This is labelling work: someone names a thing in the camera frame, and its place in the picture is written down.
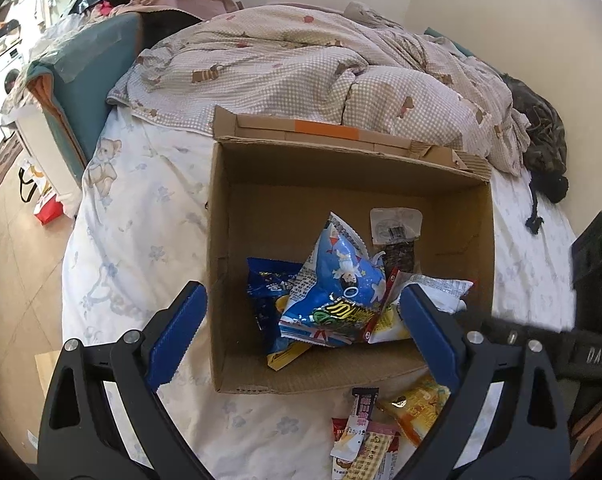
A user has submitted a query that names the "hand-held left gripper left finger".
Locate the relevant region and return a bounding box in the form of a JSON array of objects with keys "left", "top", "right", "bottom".
[{"left": 37, "top": 281, "right": 215, "bottom": 480}]

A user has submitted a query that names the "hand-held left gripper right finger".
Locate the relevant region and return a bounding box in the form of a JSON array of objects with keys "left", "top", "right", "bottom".
[{"left": 395, "top": 283, "right": 573, "bottom": 480}]

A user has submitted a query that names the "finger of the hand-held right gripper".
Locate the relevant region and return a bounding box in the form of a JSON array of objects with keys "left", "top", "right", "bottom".
[{"left": 460, "top": 310, "right": 576, "bottom": 362}]

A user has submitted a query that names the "yellow snack bag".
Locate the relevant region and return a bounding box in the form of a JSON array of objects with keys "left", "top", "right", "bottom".
[{"left": 367, "top": 302, "right": 413, "bottom": 345}]

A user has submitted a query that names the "white snack packet red edge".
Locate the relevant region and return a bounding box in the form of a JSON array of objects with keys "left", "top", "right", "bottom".
[{"left": 385, "top": 269, "right": 474, "bottom": 317}]

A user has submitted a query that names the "clear packet of dark snack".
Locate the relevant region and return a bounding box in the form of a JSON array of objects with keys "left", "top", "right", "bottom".
[{"left": 369, "top": 207, "right": 424, "bottom": 281}]

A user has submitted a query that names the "dark blue snack packet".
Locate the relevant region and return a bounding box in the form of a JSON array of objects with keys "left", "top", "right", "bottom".
[{"left": 246, "top": 257, "right": 313, "bottom": 372}]

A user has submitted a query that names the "blue snack bag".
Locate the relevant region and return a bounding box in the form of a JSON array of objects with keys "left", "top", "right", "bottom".
[{"left": 279, "top": 211, "right": 388, "bottom": 347}]

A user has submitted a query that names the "brown cardboard box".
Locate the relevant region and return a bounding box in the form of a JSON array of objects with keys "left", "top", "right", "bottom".
[{"left": 204, "top": 106, "right": 496, "bottom": 395}]

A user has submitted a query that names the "person's right hand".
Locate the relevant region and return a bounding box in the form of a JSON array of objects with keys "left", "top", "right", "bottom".
[{"left": 572, "top": 392, "right": 602, "bottom": 438}]

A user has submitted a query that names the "orange snack packet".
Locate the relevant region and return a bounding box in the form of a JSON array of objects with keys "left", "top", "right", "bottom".
[{"left": 379, "top": 374, "right": 452, "bottom": 449}]

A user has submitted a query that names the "small dark-ended candy bar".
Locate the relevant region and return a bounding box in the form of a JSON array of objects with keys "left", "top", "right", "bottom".
[{"left": 351, "top": 387, "right": 381, "bottom": 430}]

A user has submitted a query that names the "small pink snack packet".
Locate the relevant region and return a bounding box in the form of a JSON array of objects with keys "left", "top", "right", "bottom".
[{"left": 366, "top": 420, "right": 403, "bottom": 444}]

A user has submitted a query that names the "small red snack packet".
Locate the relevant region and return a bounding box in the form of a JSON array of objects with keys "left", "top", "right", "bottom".
[{"left": 331, "top": 417, "right": 355, "bottom": 444}]

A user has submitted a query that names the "small white snack packet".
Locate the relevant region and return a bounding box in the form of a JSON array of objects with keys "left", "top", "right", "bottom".
[{"left": 329, "top": 426, "right": 368, "bottom": 467}]

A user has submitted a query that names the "beige checkered snack packet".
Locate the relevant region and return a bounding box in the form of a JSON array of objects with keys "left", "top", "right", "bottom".
[{"left": 338, "top": 434, "right": 400, "bottom": 480}]

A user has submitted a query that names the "camouflage cloth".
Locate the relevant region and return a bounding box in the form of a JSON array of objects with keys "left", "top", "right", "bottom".
[{"left": 500, "top": 73, "right": 570, "bottom": 205}]

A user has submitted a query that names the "red bag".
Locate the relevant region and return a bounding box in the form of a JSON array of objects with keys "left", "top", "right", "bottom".
[{"left": 33, "top": 194, "right": 65, "bottom": 226}]

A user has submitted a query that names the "white bedside cabinet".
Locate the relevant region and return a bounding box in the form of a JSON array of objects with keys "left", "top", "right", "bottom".
[{"left": 12, "top": 102, "right": 82, "bottom": 217}]

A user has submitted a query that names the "patterned floor rug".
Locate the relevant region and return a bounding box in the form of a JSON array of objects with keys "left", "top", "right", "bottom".
[{"left": 0, "top": 132, "right": 25, "bottom": 197}]

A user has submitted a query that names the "teal padded headboard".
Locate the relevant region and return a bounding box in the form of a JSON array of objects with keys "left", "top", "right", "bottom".
[{"left": 26, "top": 12, "right": 148, "bottom": 172}]

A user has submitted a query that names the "checkered bear-print duvet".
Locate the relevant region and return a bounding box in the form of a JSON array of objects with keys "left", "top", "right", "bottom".
[{"left": 106, "top": 2, "right": 532, "bottom": 177}]

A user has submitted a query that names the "white washing machine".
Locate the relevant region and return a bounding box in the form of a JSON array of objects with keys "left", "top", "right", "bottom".
[{"left": 0, "top": 46, "right": 32, "bottom": 127}]

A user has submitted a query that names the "clear plastic sheet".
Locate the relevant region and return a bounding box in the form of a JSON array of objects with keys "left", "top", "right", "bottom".
[{"left": 27, "top": 14, "right": 88, "bottom": 62}]

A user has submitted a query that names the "black knotted cord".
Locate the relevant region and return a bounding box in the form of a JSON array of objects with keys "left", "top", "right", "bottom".
[{"left": 525, "top": 175, "right": 548, "bottom": 236}]

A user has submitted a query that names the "white bag with black handles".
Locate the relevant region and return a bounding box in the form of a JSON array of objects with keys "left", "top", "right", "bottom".
[{"left": 18, "top": 159, "right": 58, "bottom": 207}]

